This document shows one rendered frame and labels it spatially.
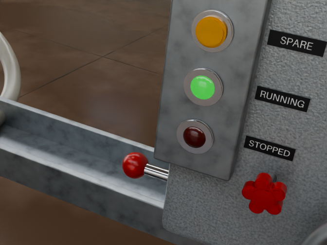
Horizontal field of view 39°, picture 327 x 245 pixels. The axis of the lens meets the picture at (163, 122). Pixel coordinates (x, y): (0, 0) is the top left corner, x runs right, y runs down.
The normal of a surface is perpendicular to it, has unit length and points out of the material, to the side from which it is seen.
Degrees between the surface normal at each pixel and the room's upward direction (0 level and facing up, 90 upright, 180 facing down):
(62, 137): 90
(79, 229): 0
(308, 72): 90
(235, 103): 90
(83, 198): 90
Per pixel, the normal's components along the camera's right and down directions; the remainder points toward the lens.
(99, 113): 0.11, -0.87
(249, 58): -0.37, 0.42
